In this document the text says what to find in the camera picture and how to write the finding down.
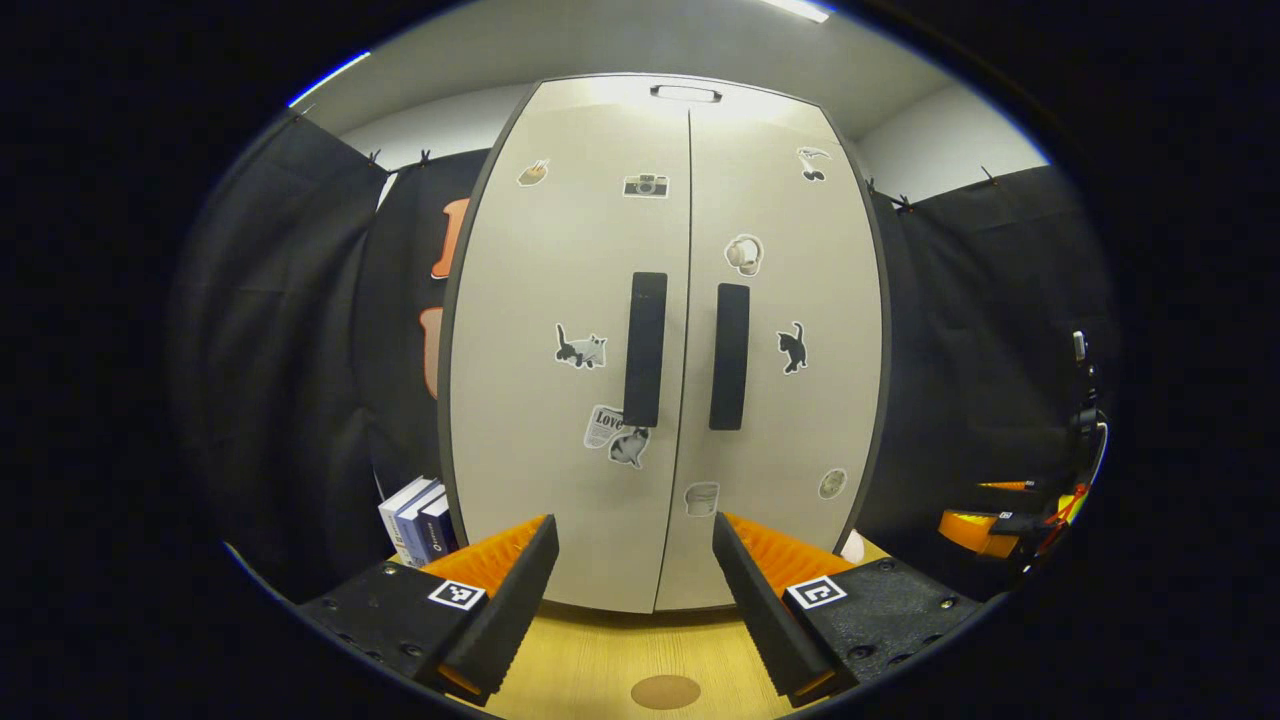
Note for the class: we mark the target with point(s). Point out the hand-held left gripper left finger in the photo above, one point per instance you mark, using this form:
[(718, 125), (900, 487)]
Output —
[(510, 620)]

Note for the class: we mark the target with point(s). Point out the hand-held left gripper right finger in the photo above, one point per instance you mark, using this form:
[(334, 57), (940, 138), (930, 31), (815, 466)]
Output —
[(760, 620)]

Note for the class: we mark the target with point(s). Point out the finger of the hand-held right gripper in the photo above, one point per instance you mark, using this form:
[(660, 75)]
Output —
[(970, 532), (1005, 486)]

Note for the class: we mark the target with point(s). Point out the brown round table sticker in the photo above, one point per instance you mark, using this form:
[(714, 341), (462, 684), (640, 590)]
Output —
[(665, 691)]

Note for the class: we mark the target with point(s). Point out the white cabinet door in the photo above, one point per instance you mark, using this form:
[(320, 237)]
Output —
[(820, 420), (540, 500)]

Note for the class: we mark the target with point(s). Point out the light blue book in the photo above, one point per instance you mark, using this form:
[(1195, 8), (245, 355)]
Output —
[(418, 525)]

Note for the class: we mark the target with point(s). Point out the white book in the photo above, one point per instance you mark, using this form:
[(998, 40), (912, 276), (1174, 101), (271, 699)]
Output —
[(398, 515)]

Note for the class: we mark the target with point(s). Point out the white cabinet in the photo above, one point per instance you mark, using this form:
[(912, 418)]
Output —
[(600, 90)]

